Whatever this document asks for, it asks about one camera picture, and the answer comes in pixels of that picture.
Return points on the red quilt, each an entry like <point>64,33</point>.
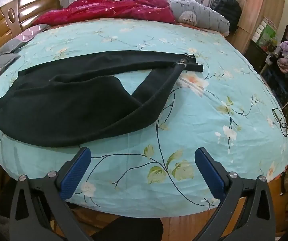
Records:
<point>108,8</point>

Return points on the black pants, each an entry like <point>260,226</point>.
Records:
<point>58,105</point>

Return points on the blue floral bedsheet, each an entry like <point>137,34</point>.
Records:
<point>196,130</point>

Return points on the purple patterned pillow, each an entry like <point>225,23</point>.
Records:
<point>35,32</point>

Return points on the person's dark trouser leg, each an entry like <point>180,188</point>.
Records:
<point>133,229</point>

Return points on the black eyeglasses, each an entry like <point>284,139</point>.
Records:
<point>283,125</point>

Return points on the wooden wardrobe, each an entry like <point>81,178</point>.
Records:
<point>254,5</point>

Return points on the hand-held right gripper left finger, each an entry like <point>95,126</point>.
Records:
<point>75,173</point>

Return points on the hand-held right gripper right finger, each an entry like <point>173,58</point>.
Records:
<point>210,173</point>

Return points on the grey cloth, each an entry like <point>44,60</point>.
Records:
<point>11,47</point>

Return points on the green box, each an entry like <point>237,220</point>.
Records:
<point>266,35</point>

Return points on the dark cabinet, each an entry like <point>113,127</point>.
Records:
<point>284,100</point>

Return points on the black hanging jacket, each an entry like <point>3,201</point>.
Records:
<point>227,10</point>

